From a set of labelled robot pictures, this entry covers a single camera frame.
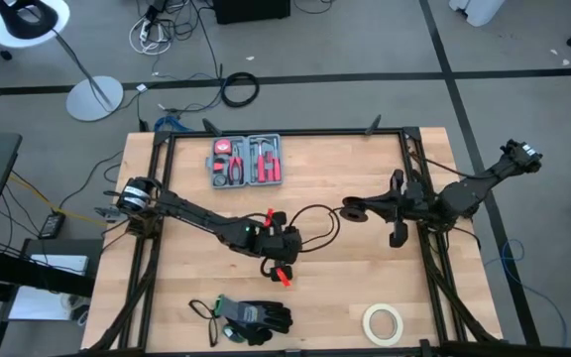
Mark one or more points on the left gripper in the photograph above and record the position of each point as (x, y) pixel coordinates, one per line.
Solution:
(280, 245)

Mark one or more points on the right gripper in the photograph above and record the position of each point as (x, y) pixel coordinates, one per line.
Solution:
(407, 203)

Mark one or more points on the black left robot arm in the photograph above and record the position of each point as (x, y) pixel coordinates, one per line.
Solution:
(191, 213)

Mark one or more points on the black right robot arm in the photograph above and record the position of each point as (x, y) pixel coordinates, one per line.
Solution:
(469, 193)

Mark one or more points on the grey and black work glove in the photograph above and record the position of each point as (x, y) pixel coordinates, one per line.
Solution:
(253, 312)

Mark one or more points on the grey tool case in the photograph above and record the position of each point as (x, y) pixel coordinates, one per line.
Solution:
(247, 158)

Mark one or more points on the black glove with green cuff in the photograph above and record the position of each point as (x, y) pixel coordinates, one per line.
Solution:
(253, 338)

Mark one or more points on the black eyeglasses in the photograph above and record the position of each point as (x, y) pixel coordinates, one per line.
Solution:
(211, 329)

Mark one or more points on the red tape measure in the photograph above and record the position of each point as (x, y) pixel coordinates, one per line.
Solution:
(222, 146)

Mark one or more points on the white tape roll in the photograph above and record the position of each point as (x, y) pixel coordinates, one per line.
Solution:
(366, 324)

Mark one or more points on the white plastic container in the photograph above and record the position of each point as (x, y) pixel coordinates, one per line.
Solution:
(476, 10)

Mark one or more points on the black power adapter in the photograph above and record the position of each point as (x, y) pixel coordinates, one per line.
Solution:
(51, 225)

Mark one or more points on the black computer case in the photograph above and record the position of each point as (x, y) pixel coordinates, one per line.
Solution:
(251, 10)

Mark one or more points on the floor lamp with round base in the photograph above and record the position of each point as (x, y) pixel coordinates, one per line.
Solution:
(94, 99)

